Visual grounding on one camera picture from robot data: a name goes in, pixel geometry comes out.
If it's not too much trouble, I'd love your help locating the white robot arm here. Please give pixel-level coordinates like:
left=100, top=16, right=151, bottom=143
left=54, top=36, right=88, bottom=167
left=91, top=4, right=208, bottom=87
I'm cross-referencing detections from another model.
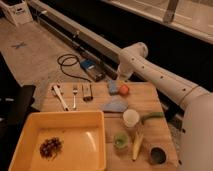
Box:
left=117, top=42, right=213, bottom=171

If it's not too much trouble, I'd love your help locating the white plastic cup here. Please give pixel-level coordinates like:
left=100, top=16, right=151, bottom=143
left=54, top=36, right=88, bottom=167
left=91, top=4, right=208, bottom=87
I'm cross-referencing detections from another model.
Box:
left=123, top=109, right=140, bottom=128

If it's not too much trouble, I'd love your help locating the green plastic cup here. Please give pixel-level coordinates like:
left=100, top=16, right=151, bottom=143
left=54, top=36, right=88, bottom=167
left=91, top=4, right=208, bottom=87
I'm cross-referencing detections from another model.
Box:
left=113, top=132, right=128, bottom=152

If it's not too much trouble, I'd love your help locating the orange round fruit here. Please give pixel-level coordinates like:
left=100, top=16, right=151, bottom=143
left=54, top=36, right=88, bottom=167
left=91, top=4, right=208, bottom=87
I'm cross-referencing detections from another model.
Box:
left=119, top=84, right=129, bottom=96

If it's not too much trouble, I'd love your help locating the blue folded cloth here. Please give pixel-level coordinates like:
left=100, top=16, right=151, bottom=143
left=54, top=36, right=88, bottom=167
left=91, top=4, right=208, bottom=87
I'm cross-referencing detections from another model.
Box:
left=101, top=98, right=128, bottom=113

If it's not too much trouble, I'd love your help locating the blue and black device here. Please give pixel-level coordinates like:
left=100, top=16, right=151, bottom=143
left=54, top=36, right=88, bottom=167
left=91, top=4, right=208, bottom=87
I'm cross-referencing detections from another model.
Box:
left=80, top=59, right=105, bottom=82

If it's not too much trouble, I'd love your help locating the green vegetable toy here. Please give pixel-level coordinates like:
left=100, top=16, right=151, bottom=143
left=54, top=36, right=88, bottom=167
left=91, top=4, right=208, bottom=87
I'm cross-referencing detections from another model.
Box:
left=141, top=112, right=164, bottom=124

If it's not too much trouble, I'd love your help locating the yellow corn cob toy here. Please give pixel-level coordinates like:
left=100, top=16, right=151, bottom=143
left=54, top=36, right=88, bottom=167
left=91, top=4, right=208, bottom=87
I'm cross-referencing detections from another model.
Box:
left=132, top=133, right=143, bottom=161

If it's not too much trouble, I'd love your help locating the yellow plastic tray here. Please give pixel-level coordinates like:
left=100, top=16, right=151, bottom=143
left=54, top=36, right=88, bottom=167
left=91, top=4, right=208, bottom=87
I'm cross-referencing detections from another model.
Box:
left=8, top=111, right=106, bottom=171

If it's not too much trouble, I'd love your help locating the dark grape bunch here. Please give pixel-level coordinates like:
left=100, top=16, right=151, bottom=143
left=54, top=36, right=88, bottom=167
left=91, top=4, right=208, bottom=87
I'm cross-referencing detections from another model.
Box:
left=39, top=137, right=62, bottom=159

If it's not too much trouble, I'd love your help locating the black chair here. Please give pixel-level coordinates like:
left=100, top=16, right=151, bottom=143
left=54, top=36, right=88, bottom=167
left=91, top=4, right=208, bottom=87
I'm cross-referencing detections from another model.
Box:
left=0, top=52, right=36, bottom=171

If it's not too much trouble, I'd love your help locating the white box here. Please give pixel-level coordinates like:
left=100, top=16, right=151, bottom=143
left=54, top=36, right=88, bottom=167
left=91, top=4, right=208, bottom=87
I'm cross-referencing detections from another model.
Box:
left=0, top=0, right=33, bottom=27

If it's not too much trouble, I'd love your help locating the black cable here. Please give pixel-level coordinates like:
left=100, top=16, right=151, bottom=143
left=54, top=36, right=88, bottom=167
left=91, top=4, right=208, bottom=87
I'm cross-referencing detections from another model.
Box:
left=56, top=53, right=92, bottom=83

